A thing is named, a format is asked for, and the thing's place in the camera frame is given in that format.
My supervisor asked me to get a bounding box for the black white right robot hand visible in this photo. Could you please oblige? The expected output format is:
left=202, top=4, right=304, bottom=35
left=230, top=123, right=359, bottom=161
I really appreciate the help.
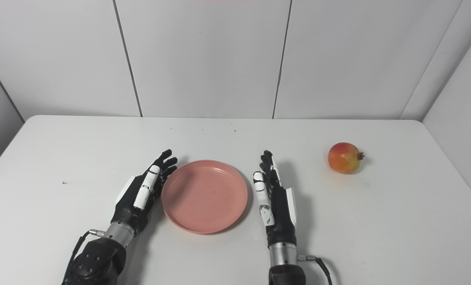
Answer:
left=253, top=150, right=299, bottom=248

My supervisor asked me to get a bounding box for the pink round plate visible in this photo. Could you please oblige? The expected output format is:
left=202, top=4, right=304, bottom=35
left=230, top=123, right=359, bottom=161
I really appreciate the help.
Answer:
left=161, top=160, right=248, bottom=234

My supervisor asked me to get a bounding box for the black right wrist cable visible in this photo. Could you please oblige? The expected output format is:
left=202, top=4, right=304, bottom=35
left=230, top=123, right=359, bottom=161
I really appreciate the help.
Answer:
left=297, top=255, right=334, bottom=285

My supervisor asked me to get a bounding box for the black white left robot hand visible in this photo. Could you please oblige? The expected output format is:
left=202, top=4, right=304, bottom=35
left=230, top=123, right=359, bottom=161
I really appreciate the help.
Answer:
left=111, top=149, right=178, bottom=237

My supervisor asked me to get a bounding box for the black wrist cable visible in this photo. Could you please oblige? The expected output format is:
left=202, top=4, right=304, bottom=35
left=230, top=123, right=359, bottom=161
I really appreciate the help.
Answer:
left=61, top=229, right=106, bottom=285
left=297, top=255, right=334, bottom=285

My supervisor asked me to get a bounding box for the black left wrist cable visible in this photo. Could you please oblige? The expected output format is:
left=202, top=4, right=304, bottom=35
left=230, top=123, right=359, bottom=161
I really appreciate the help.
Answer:
left=61, top=229, right=106, bottom=285

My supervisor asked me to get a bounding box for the red yellow pomegranate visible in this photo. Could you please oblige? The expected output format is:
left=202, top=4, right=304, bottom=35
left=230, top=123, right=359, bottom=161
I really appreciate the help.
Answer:
left=327, top=142, right=365, bottom=174

